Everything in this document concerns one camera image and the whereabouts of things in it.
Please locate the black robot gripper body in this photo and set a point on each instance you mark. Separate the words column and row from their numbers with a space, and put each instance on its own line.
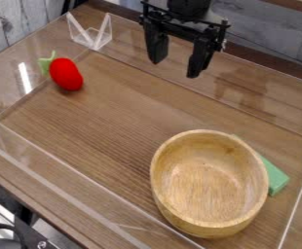
column 186, row 19

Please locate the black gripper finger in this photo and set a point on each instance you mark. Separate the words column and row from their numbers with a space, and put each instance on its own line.
column 207, row 43
column 157, row 41

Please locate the red felt fruit green leaf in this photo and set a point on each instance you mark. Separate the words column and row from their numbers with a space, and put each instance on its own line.
column 61, row 68

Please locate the round wooden bowl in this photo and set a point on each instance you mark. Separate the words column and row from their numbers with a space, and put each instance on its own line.
column 209, row 183

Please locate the green sponge block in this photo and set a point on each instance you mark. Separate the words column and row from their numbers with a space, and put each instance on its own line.
column 278, row 178

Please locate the black table clamp bracket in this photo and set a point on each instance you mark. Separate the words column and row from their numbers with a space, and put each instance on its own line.
column 35, row 240

